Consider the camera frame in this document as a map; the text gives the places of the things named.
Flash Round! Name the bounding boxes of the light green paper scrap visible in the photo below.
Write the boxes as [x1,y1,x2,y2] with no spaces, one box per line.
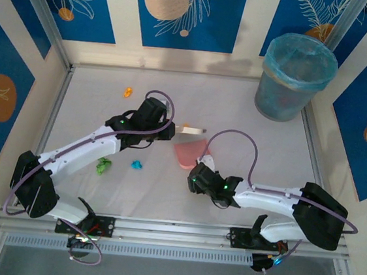
[95,156,114,177]

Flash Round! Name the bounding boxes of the aluminium table side rail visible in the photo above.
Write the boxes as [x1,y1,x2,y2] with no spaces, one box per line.
[288,105,347,233]
[15,60,77,211]

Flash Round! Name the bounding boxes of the aluminium mounting rail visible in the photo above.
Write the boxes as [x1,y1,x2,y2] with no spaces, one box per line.
[0,199,353,270]

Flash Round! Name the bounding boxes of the pink plastic dustpan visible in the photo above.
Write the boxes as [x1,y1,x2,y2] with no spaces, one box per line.
[171,135,214,173]

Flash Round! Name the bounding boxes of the slotted grey cable duct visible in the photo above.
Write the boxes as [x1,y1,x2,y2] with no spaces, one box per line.
[4,226,255,271]

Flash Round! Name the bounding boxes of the aluminium frame post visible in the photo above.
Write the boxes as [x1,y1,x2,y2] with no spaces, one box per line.
[3,0,80,71]
[323,0,367,57]

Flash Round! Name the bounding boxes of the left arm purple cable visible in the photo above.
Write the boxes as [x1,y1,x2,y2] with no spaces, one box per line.
[0,75,178,272]

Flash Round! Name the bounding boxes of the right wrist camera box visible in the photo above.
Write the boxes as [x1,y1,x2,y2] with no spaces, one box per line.
[195,154,217,170]

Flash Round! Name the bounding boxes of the wooden brush grey bristles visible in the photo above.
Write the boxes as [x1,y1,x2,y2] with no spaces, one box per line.
[174,122,209,137]

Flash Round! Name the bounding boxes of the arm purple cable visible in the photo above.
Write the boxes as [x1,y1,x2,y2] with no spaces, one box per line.
[191,127,367,271]
[0,75,178,272]

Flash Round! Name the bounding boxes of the black controller box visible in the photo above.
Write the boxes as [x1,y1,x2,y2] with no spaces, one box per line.
[65,234,95,260]
[249,252,287,275]

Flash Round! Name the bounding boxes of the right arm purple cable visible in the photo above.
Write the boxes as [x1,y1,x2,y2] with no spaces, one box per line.
[191,127,367,271]

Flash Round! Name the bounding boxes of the bin with blue bag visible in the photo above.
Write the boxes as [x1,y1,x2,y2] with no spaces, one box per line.
[253,29,342,127]

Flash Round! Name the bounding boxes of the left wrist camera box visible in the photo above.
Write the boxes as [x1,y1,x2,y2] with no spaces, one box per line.
[155,97,172,111]

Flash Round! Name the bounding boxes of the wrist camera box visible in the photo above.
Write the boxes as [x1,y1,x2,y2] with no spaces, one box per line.
[155,97,172,111]
[195,154,217,170]

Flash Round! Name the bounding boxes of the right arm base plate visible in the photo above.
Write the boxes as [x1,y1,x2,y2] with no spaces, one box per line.
[228,226,291,254]

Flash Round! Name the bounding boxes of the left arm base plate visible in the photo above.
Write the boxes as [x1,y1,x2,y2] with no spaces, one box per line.
[54,211,117,239]

